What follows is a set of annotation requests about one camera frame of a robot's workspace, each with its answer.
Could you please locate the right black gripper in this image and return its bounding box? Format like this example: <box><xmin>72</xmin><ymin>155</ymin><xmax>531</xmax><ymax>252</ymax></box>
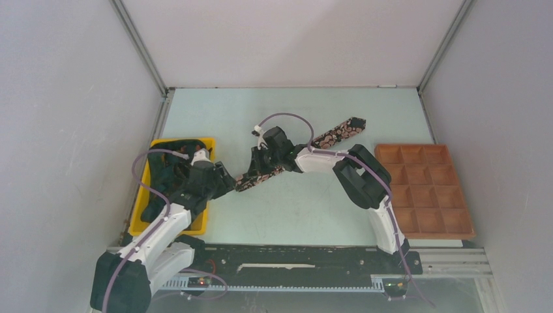
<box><xmin>247</xmin><ymin>145</ymin><xmax>282</xmax><ymax>177</ymax></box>

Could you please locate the pink rose floral tie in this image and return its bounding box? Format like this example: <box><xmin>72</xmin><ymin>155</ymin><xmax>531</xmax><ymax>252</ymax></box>
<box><xmin>235</xmin><ymin>117</ymin><xmax>366</xmax><ymax>192</ymax></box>

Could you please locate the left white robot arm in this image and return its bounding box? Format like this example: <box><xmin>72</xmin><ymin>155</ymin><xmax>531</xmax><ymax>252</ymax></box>
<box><xmin>90</xmin><ymin>160</ymin><xmax>235</xmax><ymax>312</ymax></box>

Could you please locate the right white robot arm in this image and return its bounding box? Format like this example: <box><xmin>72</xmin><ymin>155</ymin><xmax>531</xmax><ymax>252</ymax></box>
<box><xmin>248</xmin><ymin>144</ymin><xmax>406</xmax><ymax>273</ymax></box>

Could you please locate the pile of dark ties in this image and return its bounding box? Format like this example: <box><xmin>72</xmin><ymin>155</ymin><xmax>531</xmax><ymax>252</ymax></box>
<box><xmin>147</xmin><ymin>139</ymin><xmax>206</xmax><ymax>198</ymax></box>

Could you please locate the brown compartment tray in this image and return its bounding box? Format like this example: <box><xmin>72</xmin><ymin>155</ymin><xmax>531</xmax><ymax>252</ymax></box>
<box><xmin>375</xmin><ymin>144</ymin><xmax>476</xmax><ymax>240</ymax></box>

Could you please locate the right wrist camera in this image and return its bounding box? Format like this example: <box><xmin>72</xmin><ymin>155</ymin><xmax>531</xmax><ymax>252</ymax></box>
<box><xmin>262</xmin><ymin>127</ymin><xmax>294</xmax><ymax>154</ymax></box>

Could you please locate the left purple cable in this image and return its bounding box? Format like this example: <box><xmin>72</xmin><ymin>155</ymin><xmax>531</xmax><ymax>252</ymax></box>
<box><xmin>101</xmin><ymin>149</ymin><xmax>229</xmax><ymax>313</ymax></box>

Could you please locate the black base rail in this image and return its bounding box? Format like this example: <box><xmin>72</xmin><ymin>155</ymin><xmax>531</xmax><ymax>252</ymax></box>
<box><xmin>191</xmin><ymin>244</ymin><xmax>423</xmax><ymax>288</ymax></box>

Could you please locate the white slotted cable duct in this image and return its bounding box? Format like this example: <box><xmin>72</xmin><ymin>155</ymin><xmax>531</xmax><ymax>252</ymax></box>
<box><xmin>160</xmin><ymin>276</ymin><xmax>385</xmax><ymax>293</ymax></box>

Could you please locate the aluminium frame rail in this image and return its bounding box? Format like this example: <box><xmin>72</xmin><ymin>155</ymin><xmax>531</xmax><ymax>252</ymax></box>
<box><xmin>372</xmin><ymin>248</ymin><xmax>491</xmax><ymax>278</ymax></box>

